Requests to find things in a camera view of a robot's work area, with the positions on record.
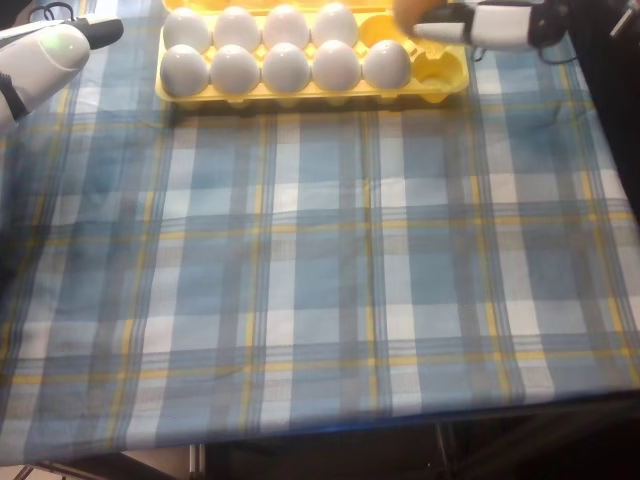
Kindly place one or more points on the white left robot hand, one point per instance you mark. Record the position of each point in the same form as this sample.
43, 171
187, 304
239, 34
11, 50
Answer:
45, 60

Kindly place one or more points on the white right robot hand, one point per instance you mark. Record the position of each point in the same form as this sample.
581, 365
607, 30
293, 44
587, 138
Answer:
500, 25

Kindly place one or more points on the yellow-brown egg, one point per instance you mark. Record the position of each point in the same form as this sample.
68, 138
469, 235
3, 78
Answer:
406, 12

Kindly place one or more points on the yellow plastic egg box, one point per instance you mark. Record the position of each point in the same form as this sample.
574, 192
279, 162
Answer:
440, 75

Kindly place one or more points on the blue plaid tablecloth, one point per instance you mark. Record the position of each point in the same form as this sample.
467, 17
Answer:
320, 250

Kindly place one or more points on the metal table leg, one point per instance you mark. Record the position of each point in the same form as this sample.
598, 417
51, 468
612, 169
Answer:
442, 440
197, 460

